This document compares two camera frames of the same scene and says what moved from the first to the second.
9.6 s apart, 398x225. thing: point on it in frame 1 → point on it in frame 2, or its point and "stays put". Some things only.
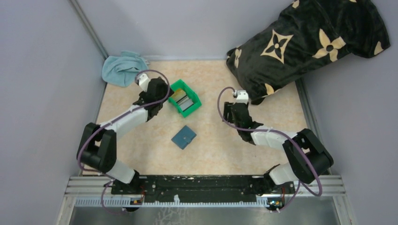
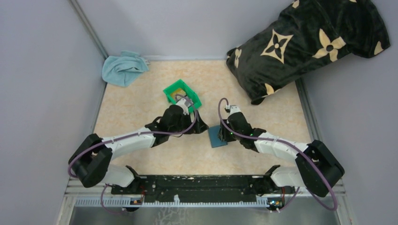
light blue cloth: (121, 71) stays put
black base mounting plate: (261, 187) stays put
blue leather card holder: (185, 136) → (215, 141)
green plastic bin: (180, 84) stays put
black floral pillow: (307, 33) stays put
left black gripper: (158, 90) → (195, 124)
